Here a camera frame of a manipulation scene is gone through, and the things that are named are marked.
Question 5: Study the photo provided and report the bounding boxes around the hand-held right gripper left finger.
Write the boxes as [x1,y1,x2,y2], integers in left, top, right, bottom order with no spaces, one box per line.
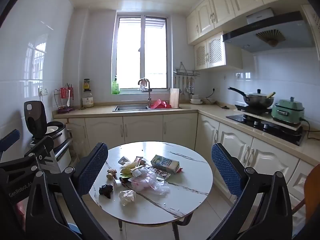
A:
[25,142,113,240]

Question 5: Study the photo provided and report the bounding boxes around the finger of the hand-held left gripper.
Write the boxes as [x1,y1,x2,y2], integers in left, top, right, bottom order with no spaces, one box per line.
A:
[0,129,21,153]
[24,135,55,158]

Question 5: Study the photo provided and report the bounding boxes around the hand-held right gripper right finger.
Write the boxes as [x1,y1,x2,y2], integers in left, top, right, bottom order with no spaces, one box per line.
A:
[207,143,293,240]

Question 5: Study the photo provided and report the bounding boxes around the white red large packet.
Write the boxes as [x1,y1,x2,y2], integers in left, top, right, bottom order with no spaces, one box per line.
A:
[144,165,170,180]

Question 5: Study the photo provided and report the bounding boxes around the light blue trash bin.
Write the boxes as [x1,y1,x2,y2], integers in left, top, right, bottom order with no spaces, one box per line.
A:
[65,224,84,240]

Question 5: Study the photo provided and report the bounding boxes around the crumpled black wrapper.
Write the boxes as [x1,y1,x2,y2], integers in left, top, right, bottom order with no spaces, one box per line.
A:
[99,184,114,199]

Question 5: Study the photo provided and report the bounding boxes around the black rice cooker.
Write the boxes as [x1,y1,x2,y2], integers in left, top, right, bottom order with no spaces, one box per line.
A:
[24,100,68,148]

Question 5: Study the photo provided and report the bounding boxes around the crumpled white tissue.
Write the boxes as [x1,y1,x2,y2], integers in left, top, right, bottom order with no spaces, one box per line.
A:
[119,190,136,206]

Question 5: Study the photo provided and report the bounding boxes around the round white marble table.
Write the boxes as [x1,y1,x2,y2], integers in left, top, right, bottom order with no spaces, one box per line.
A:
[89,141,213,240]

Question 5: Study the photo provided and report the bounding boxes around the black gas stove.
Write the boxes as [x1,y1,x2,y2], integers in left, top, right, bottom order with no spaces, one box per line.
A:
[226,104,304,147]

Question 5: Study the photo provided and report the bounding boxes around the clear plastic bag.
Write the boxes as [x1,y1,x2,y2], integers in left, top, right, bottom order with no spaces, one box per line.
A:
[131,167,170,195]

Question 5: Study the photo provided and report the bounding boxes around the green white milk carton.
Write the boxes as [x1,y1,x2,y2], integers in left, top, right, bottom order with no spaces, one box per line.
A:
[150,154,180,174]

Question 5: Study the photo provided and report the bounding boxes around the large clear jar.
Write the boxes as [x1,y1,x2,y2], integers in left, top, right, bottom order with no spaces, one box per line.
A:
[82,91,95,108]

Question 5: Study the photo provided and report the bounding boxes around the steel kitchen sink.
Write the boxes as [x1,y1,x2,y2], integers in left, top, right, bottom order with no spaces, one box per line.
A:
[112,104,150,112]

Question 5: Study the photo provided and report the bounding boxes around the steel wok with lid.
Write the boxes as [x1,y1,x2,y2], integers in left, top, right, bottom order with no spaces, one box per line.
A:
[227,87,275,108]

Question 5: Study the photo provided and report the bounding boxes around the green electric cooker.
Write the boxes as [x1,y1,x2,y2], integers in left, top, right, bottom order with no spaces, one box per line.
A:
[271,97,305,127]

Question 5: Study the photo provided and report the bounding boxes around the wooden cutting board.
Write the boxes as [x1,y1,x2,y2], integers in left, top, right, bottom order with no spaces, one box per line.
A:
[169,88,180,108]

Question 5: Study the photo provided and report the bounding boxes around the orange chair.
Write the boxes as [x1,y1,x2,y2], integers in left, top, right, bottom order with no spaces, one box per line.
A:
[291,164,320,220]

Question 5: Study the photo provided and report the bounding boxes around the metal kitchen faucet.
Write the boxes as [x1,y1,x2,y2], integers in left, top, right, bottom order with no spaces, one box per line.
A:
[138,78,152,108]

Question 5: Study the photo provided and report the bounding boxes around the red plastic basket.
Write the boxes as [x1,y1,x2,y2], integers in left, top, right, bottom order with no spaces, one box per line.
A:
[150,99,172,109]

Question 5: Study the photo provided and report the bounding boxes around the kitchen window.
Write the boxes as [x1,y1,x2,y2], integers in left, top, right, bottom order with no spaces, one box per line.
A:
[111,10,173,94]

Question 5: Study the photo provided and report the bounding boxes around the cream lattice door cabinet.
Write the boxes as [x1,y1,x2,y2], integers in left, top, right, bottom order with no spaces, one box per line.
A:
[194,32,243,70]

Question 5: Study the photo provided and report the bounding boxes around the range hood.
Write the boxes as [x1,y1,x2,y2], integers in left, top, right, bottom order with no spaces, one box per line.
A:
[222,7,316,53]

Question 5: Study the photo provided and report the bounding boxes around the cream upper cabinets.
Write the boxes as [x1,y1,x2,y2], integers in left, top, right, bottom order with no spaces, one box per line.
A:
[186,0,305,46]

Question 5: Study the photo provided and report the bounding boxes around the red wire cup rack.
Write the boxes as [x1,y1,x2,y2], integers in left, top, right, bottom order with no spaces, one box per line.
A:
[54,82,75,113]

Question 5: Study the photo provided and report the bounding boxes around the wall utensil rack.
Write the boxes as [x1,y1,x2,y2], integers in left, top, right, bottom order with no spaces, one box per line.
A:
[174,62,200,95]

